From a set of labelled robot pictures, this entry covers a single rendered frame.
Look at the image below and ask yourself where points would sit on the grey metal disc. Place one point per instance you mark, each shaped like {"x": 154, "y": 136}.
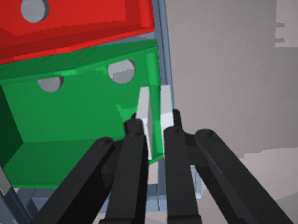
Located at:
{"x": 51, "y": 84}
{"x": 35, "y": 11}
{"x": 122, "y": 72}

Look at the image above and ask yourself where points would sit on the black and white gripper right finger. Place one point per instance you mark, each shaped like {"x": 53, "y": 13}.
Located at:
{"x": 237, "y": 193}

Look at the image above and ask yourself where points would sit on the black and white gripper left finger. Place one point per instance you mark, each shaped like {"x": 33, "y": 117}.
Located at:
{"x": 81, "y": 195}

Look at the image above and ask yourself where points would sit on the green bin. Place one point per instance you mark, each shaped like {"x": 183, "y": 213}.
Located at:
{"x": 44, "y": 135}

